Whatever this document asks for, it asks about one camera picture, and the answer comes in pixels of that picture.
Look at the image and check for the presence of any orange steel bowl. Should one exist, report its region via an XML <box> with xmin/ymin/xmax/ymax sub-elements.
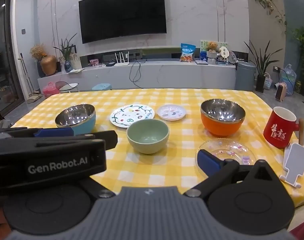
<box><xmin>200</xmin><ymin>99</ymin><xmax>246</xmax><ymax>138</ymax></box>

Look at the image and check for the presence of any light blue plastic stool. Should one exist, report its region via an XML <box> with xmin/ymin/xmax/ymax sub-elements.
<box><xmin>92</xmin><ymin>83</ymin><xmax>112</xmax><ymax>91</ymax></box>

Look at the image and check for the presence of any brown round vase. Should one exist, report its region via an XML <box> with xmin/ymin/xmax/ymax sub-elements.
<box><xmin>40</xmin><ymin>55</ymin><xmax>57</xmax><ymax>76</ymax></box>

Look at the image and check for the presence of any small round side table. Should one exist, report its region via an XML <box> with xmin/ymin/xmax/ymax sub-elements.
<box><xmin>55</xmin><ymin>81</ymin><xmax>79</xmax><ymax>93</ymax></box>

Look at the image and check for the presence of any pink space heater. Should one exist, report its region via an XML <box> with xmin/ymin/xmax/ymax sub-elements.
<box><xmin>275</xmin><ymin>82</ymin><xmax>287</xmax><ymax>102</ymax></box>

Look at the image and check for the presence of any potted green plant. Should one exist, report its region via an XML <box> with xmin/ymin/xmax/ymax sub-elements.
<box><xmin>244</xmin><ymin>41</ymin><xmax>283</xmax><ymax>93</ymax></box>

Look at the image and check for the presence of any white wifi router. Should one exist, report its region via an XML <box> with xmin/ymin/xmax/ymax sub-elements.
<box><xmin>115</xmin><ymin>51</ymin><xmax>129</xmax><ymax>67</ymax></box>

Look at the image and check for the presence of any green ceramic bowl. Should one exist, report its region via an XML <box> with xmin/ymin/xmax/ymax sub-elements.
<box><xmin>127</xmin><ymin>119</ymin><xmax>170</xmax><ymax>154</ymax></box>

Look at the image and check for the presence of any blue water jug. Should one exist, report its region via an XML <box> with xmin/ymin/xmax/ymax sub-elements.
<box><xmin>280</xmin><ymin>64</ymin><xmax>297</xmax><ymax>96</ymax></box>

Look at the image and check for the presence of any pink plastic basket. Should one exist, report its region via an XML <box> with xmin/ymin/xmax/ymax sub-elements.
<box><xmin>42</xmin><ymin>82</ymin><xmax>60</xmax><ymax>98</ymax></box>

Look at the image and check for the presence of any grey trash bin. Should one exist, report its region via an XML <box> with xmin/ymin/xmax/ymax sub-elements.
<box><xmin>235</xmin><ymin>61</ymin><xmax>256</xmax><ymax>92</ymax></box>

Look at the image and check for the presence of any yellow checkered tablecloth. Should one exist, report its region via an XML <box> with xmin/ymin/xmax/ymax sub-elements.
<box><xmin>11</xmin><ymin>88</ymin><xmax>304</xmax><ymax>208</ymax></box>

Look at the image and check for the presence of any white fruit pattern plate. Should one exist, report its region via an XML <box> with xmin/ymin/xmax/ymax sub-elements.
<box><xmin>110</xmin><ymin>103</ymin><xmax>155</xmax><ymax>128</ymax></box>

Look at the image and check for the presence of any teddy bear toy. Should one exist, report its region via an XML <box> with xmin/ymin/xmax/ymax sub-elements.
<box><xmin>206</xmin><ymin>41</ymin><xmax>217</xmax><ymax>53</ymax></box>

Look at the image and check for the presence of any small white sticker plate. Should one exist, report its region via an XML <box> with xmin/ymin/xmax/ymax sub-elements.
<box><xmin>157</xmin><ymin>104</ymin><xmax>187</xmax><ymax>121</ymax></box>

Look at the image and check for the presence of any white phone stand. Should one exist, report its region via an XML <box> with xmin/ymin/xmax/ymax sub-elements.
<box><xmin>279</xmin><ymin>143</ymin><xmax>304</xmax><ymax>189</ymax></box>

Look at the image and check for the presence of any red mug wooden handle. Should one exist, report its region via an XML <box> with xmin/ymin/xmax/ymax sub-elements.
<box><xmin>263</xmin><ymin>106</ymin><xmax>304</xmax><ymax>149</ymax></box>

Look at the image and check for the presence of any blue snack bag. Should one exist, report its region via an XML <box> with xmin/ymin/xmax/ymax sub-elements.
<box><xmin>179</xmin><ymin>43</ymin><xmax>196</xmax><ymax>62</ymax></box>

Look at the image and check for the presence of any black wall television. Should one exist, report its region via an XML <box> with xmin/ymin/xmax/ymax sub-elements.
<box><xmin>79</xmin><ymin>0</ymin><xmax>166</xmax><ymax>44</ymax></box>

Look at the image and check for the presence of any clear glass sticker plate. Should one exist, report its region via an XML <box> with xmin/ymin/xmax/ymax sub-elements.
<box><xmin>195</xmin><ymin>138</ymin><xmax>256</xmax><ymax>176</ymax></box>

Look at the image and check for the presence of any blue vase with plant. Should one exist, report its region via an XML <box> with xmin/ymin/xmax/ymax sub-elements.
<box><xmin>53</xmin><ymin>33</ymin><xmax>77</xmax><ymax>73</ymax></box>

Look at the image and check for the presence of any blue steel bowl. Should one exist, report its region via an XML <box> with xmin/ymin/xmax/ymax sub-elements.
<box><xmin>55</xmin><ymin>104</ymin><xmax>96</xmax><ymax>135</ymax></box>

